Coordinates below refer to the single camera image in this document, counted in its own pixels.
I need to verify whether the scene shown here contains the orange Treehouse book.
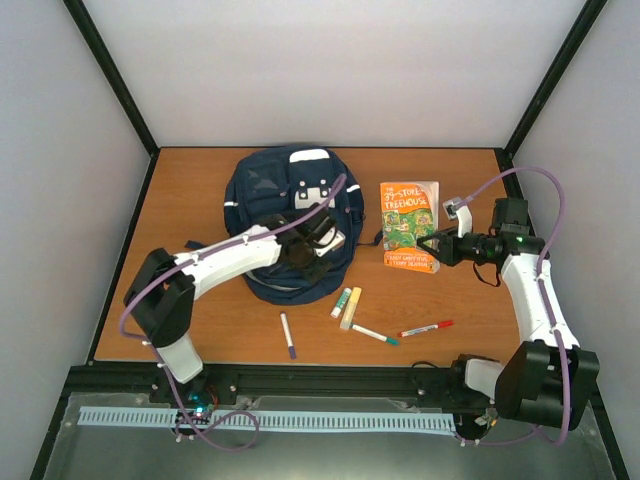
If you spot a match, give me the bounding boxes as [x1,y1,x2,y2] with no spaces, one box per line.
[380,181,440,274]

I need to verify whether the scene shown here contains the navy blue backpack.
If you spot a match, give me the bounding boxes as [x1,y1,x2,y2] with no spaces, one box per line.
[183,144,384,306]

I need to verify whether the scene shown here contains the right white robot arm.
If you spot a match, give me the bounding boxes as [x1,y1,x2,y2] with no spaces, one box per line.
[417,198,599,431]

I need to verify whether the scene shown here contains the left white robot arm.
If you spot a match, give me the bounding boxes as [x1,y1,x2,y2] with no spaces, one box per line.
[119,210,346,403]

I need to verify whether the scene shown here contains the green white glue stick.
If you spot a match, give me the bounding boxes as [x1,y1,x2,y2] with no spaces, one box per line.
[330,287,352,318]

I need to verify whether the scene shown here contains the red cap marker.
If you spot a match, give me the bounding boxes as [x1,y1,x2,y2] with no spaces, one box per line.
[398,320,454,338]

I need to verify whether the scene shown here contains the yellow highlighter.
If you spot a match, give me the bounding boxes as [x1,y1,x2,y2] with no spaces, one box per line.
[339,287,362,330]

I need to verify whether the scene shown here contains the teal cap marker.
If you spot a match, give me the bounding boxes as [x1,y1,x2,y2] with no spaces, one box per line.
[351,324,399,346]

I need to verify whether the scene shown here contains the purple cap marker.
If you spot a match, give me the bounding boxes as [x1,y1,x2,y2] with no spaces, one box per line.
[279,312,297,360]

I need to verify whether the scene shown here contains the small circuit board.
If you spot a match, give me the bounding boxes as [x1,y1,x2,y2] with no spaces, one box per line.
[187,392,219,419]

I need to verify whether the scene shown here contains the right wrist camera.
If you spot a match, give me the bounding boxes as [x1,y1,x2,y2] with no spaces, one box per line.
[443,197,473,238]

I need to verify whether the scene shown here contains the right black frame post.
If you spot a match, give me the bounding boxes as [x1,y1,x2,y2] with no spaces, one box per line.
[503,0,609,156]

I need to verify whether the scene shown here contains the black frame post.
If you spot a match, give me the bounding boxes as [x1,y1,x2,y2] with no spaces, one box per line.
[503,0,609,156]
[62,0,160,157]

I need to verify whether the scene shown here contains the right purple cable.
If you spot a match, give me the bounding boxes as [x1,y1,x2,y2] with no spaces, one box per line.
[452,165,574,446]

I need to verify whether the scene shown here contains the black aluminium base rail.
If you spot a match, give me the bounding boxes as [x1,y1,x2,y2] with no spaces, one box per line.
[63,362,490,413]

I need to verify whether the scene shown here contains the light blue cable duct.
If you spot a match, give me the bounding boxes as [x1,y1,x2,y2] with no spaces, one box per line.
[77,406,456,436]

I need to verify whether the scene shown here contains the left black frame post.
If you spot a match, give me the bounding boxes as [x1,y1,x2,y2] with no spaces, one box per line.
[62,0,160,157]

